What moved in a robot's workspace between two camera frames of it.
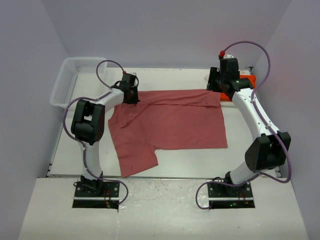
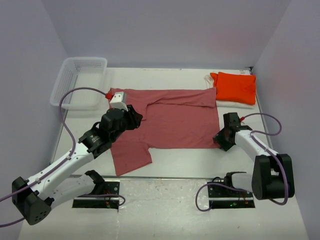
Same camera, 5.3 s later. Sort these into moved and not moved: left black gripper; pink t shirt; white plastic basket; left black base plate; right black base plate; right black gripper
Moved: left black gripper; right black gripper
Not moved: right black base plate; white plastic basket; pink t shirt; left black base plate
